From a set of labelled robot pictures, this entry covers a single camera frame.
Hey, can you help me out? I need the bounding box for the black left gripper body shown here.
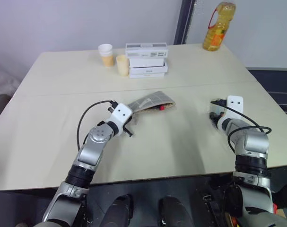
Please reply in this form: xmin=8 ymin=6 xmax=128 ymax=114
xmin=124 ymin=116 xmax=134 ymax=130

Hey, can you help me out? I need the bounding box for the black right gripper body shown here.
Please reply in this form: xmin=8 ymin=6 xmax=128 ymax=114
xmin=210 ymin=98 xmax=228 ymax=117

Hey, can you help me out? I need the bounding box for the grid pattern zip pouch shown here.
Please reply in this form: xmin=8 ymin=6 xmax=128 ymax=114
xmin=127 ymin=90 xmax=177 ymax=114

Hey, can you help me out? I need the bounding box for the flat white box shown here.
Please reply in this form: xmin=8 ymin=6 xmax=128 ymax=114
xmin=129 ymin=71 xmax=166 ymax=79

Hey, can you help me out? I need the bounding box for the cream plastic cup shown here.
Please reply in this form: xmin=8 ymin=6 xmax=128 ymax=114
xmin=115 ymin=54 xmax=130 ymax=77

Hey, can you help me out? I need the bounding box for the white open-ended cardboard box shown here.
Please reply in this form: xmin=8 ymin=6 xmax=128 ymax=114
xmin=128 ymin=57 xmax=169 ymax=74

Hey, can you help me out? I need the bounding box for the black side table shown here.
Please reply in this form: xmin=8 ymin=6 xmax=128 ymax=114
xmin=246 ymin=67 xmax=287 ymax=169

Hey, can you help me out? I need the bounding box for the white box with barcode labels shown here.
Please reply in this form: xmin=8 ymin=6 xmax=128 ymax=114
xmin=124 ymin=42 xmax=169 ymax=59

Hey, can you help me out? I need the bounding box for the white and tan paper cup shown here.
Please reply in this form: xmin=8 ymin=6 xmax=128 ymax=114
xmin=97 ymin=43 xmax=115 ymax=69

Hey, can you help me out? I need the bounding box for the yellow cooking oil bottle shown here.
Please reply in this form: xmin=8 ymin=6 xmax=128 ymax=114
xmin=202 ymin=1 xmax=237 ymax=52

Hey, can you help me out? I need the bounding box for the orange object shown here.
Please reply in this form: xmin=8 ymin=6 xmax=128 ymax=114
xmin=272 ymin=202 xmax=287 ymax=227

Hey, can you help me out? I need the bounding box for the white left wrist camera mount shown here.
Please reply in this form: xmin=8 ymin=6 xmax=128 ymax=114
xmin=107 ymin=103 xmax=134 ymax=137

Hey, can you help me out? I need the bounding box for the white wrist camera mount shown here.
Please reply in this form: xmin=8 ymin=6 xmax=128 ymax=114
xmin=107 ymin=103 xmax=134 ymax=137
xmin=222 ymin=95 xmax=244 ymax=119

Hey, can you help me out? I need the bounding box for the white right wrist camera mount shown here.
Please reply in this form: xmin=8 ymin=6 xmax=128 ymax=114
xmin=222 ymin=95 xmax=244 ymax=119

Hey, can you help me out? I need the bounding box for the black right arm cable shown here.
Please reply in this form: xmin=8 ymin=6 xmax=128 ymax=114
xmin=210 ymin=100 xmax=272 ymax=152

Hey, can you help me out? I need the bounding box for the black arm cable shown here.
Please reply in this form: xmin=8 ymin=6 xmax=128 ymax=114
xmin=210 ymin=100 xmax=272 ymax=152
xmin=77 ymin=100 xmax=118 ymax=152

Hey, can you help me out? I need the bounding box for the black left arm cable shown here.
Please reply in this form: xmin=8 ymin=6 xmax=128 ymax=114
xmin=77 ymin=100 xmax=118 ymax=152

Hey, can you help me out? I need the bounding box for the dark door frame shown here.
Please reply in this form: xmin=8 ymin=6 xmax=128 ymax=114
xmin=173 ymin=0 xmax=196 ymax=45

